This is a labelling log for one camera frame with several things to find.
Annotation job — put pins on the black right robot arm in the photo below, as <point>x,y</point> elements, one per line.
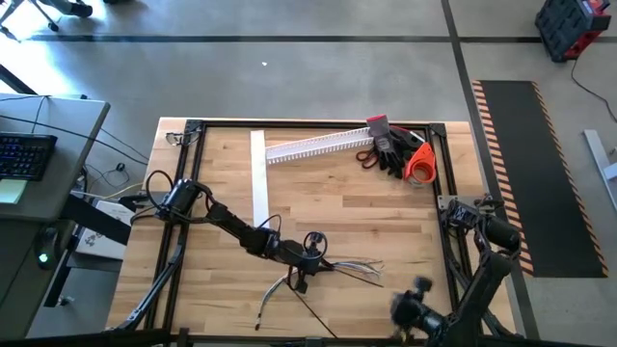
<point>482,289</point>

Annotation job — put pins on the black and grey work gloves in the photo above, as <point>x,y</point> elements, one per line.
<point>385,144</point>

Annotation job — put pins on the white desk leg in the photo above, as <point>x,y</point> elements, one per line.
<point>600,164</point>

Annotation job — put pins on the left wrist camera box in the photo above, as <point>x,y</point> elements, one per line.
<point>301,285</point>

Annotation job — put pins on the clear safety glasses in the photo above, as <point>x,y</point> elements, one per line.
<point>176,139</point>

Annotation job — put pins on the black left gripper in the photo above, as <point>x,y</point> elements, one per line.
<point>301,258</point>

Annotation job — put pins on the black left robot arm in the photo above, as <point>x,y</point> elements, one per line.
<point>236,224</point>

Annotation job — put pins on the black computer mouse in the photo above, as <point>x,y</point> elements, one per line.
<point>45,250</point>

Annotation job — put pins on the black aluminium table frame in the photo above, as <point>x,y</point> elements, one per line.
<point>313,124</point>

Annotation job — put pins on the green paper note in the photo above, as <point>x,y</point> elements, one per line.
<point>12,190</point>

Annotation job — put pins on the white flat duct cover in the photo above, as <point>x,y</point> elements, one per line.
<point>259,173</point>

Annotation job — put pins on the white cardboard box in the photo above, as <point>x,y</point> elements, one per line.
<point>101,241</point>

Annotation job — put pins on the black keyboard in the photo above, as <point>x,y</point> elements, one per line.
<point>24,156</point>

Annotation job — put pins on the black striped floor mat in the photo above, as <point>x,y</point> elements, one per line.
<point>540,183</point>

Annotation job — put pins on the orange tape dispenser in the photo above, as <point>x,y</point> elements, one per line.
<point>424,154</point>

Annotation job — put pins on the black and red toolbox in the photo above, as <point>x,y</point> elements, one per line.
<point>569,29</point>

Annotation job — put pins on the black chair base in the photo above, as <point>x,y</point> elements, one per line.
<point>72,7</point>

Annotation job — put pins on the grey desk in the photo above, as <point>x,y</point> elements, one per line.
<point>58,212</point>

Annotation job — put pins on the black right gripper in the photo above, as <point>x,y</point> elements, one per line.
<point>412,311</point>

